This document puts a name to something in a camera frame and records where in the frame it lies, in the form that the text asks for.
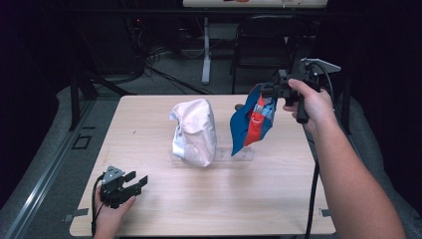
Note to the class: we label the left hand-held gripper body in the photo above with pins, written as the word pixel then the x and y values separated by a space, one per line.
pixel 112 192

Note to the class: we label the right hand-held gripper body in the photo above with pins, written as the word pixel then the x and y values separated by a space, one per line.
pixel 305 71

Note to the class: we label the blue cap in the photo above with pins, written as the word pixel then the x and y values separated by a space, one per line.
pixel 242 129

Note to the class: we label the clear acrylic hat rack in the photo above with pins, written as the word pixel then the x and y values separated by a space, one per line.
pixel 229 154

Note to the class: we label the white cap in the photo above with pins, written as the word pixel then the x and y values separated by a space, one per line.
pixel 195 132

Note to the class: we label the person's left hand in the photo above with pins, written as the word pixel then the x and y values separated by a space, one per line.
pixel 107 219

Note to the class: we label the person's right hand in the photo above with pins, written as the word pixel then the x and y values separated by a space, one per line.
pixel 320 108

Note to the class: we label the dark round table grommet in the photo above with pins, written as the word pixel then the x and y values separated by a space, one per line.
pixel 237 107

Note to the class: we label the black folding chair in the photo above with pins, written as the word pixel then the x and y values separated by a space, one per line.
pixel 265 49

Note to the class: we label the black tape square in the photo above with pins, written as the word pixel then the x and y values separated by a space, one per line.
pixel 73 143

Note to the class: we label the white desk leg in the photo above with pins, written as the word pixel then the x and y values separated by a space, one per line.
pixel 206 56

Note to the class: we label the dark equipment cabinet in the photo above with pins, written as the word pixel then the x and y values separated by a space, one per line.
pixel 112 43

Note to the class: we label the grey table bracket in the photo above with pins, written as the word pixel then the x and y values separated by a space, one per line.
pixel 78 214
pixel 325 212

